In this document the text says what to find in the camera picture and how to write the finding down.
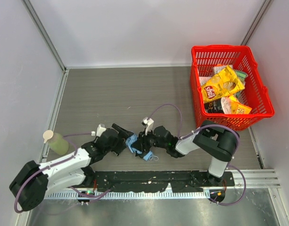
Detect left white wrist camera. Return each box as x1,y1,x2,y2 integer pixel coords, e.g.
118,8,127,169
91,123,107,137

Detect white red snack packet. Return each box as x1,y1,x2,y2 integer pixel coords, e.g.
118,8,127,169
199,76,211,86

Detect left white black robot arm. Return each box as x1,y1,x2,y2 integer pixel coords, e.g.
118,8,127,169
9,123,133,213

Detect black snack bag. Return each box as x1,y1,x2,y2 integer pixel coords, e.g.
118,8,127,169
204,98,224,113

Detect red plastic shopping basket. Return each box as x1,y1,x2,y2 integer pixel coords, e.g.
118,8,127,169
190,45,275,131

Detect yellow Lays chip bag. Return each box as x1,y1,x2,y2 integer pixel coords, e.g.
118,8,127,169
201,65,245,103

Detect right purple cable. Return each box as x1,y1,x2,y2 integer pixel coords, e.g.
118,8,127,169
149,104,248,208

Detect yellow orange snack bag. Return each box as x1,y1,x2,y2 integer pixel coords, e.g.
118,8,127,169
221,95,252,114

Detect aluminium front rail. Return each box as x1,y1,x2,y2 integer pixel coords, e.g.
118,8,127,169
45,189,210,200

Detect green snack packet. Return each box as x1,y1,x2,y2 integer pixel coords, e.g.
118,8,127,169
234,70,248,82

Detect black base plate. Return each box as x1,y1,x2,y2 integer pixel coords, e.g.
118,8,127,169
84,170,235,193

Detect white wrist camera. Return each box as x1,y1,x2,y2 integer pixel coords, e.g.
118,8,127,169
141,117,154,136
91,123,107,137

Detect light blue folding umbrella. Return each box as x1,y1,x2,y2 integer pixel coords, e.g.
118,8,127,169
125,134,159,161

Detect green bottle beige cap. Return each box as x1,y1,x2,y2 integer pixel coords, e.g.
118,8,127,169
42,130,69,155

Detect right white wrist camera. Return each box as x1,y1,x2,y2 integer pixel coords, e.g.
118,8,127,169
141,117,154,136

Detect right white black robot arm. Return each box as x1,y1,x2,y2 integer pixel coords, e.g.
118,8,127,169
125,120,239,186

